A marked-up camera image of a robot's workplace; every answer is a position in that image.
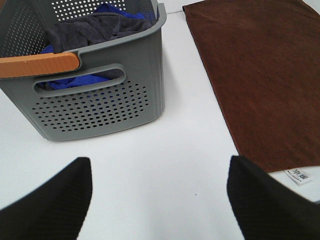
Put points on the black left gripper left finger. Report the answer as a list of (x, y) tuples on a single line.
[(55, 210)]

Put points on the orange basket handle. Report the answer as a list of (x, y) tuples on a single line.
[(38, 64)]

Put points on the blue towel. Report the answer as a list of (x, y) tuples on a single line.
[(96, 77)]

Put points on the brown microfiber towel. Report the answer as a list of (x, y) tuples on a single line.
[(262, 58)]

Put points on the grey perforated plastic basket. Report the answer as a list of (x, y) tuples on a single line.
[(134, 99)]

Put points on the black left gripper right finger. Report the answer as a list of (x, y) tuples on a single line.
[(267, 210)]

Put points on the dark grey towel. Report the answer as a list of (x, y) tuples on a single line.
[(91, 30)]

